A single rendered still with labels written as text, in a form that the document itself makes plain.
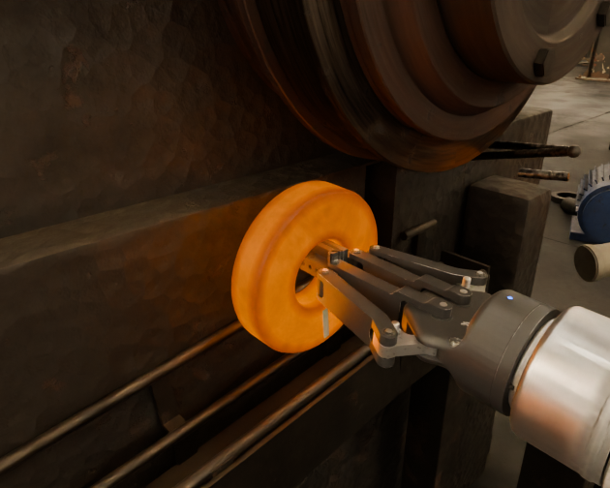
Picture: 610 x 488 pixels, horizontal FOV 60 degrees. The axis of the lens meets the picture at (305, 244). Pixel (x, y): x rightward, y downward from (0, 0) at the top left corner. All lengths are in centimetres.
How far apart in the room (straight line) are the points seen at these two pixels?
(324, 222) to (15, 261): 23
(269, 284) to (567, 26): 36
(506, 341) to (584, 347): 4
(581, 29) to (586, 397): 36
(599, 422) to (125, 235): 35
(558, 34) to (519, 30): 9
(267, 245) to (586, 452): 24
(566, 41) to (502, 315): 29
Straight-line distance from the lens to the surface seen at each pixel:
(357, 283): 41
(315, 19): 41
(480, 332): 34
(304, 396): 53
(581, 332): 33
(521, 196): 80
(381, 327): 35
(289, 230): 41
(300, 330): 47
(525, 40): 48
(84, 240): 45
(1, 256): 45
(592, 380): 32
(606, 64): 949
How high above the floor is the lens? 104
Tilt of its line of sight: 24 degrees down
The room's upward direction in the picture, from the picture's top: straight up
